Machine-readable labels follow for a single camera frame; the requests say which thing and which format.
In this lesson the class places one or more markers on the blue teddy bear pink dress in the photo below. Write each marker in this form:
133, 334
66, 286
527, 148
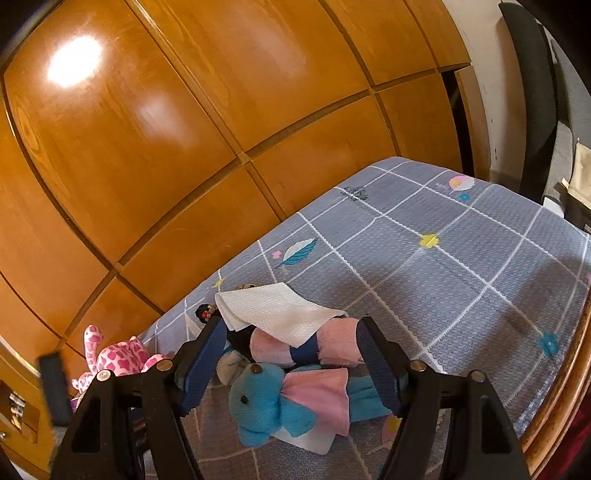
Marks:
268, 401

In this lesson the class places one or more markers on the small beige plush toy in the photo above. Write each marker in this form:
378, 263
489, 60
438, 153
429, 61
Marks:
228, 369

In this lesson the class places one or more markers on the pink spotted plush toy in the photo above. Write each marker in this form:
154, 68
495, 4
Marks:
120, 357

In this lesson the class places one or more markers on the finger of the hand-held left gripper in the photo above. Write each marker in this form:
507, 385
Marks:
54, 387

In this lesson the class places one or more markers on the wooden wardrobe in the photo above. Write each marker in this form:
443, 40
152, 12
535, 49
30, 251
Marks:
138, 138

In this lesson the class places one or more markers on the white paper sheet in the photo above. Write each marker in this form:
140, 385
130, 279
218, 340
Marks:
314, 441

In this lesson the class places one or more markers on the black office chair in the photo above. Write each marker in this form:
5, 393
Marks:
531, 92

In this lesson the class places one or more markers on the black braided wig with beads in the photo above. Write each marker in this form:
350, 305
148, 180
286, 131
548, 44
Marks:
240, 341

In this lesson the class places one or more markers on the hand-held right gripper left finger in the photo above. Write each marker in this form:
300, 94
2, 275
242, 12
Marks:
198, 369

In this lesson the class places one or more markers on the white paper sheets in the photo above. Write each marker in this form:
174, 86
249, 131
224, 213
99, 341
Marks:
277, 309

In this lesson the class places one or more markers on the wooden shelf unit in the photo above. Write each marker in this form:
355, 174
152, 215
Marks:
18, 429

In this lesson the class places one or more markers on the beige bag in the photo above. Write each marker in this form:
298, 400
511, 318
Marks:
582, 175

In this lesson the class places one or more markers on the wooden bed frame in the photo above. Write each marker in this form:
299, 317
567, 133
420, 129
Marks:
558, 406

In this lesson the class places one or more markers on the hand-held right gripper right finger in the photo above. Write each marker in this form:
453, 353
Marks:
381, 369

